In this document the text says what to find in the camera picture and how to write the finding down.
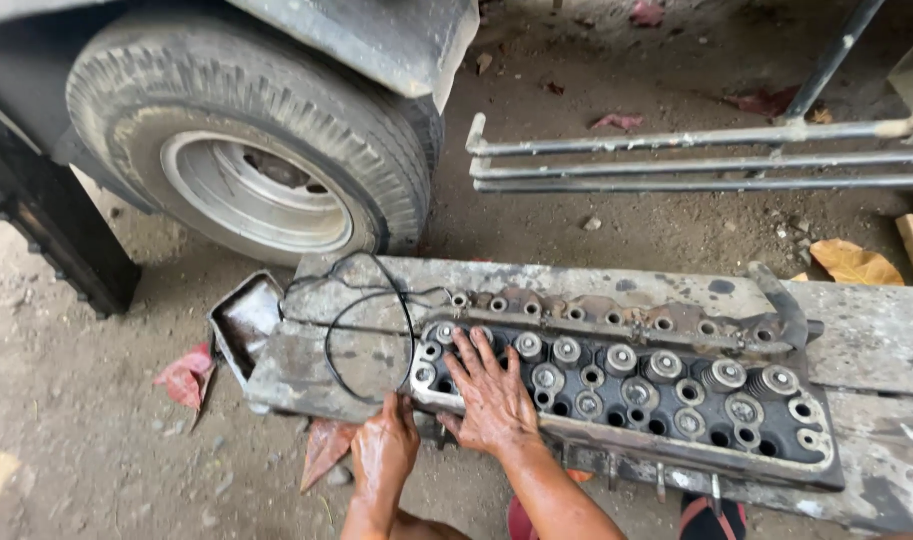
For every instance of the person's right hand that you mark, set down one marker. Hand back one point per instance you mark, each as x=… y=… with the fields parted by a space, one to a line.
x=497 y=409

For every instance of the person's left hand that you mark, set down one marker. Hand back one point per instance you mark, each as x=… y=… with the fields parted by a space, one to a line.
x=381 y=450

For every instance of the person's left fingers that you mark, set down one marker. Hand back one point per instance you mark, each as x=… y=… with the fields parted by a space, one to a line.
x=398 y=409

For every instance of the dark engine cylinder head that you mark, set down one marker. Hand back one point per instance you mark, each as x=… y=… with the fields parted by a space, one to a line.
x=651 y=390

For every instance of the red fallen leaf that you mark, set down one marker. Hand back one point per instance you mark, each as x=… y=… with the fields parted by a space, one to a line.
x=186 y=379
x=764 y=101
x=618 y=121
x=323 y=450
x=646 y=12

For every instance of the rectangular metal tray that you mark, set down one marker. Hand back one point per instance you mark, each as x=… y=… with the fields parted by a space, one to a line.
x=244 y=322

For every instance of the grey stained wooden plank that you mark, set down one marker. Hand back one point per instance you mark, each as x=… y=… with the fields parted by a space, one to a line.
x=546 y=274
x=876 y=442

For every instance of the small grey stone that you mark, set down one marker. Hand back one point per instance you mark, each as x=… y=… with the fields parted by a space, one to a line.
x=591 y=223

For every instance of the truck wheel with grey rim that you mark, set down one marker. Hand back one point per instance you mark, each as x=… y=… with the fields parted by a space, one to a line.
x=223 y=127

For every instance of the grey truck mudguard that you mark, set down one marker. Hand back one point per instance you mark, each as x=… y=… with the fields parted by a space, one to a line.
x=381 y=41

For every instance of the black truck side step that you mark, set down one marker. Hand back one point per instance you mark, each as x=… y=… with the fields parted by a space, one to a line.
x=58 y=240

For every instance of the yellow dry leaf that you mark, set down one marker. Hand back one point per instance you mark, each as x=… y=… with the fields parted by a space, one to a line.
x=854 y=264

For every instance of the metal bar frame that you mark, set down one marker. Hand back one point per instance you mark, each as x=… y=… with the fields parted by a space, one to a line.
x=696 y=165

